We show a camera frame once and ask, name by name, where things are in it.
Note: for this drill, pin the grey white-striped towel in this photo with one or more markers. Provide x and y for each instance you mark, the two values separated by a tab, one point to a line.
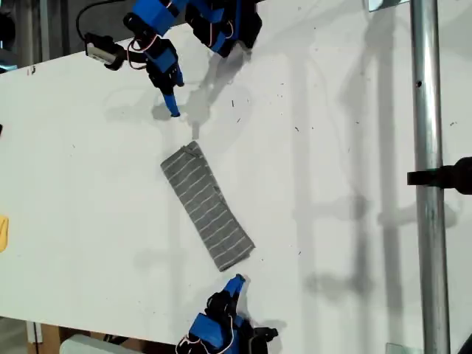
206	206

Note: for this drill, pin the grey metal pole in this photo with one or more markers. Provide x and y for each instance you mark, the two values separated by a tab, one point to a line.
44	29

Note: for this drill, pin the white box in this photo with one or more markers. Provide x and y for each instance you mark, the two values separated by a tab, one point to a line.
85	346

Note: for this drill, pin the dark round background object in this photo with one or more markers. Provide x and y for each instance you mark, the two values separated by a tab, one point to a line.
5	29

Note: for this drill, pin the wooden board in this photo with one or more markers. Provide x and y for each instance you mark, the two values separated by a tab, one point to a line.
49	337

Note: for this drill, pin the yellow object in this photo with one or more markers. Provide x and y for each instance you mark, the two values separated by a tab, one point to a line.
3	234

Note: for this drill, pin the black clamp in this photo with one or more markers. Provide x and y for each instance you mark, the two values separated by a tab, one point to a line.
442	177

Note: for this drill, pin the black camera stalk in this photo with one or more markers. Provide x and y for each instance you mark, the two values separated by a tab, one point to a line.
118	59

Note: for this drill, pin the black camera box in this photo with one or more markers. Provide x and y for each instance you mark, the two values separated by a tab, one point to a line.
263	337
97	49

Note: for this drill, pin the small metal corner bracket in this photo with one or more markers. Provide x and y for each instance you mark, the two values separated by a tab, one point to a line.
31	70

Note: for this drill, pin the steel post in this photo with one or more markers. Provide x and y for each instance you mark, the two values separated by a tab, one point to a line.
427	110

